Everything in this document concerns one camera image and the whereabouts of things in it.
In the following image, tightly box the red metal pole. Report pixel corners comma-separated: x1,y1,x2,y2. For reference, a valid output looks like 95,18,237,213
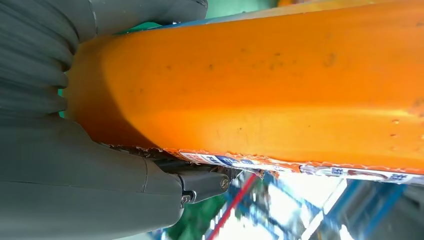
206,173,259,240

